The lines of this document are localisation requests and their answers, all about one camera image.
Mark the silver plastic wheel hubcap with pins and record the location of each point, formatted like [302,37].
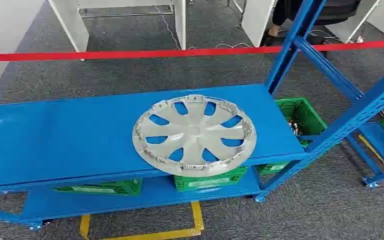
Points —
[194,130]

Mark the red barrier tape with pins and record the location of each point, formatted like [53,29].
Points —
[112,54]

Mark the blue metal shelf rack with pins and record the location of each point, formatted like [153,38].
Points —
[79,139]

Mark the person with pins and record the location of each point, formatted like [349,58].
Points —
[283,13]

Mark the white desk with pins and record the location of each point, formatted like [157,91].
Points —
[69,23]

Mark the black office chair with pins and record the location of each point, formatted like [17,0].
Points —
[341,11]

